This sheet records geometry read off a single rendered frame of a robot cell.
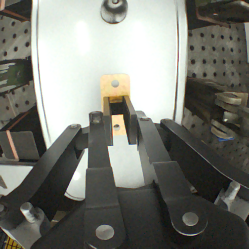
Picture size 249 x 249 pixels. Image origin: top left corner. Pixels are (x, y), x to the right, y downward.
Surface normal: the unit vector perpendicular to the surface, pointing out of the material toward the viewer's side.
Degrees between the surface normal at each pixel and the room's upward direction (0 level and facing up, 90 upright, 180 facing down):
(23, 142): 0
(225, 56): 0
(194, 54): 0
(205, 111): 90
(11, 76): 78
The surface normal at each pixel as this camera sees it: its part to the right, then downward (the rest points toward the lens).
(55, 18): 0.10, 0.39
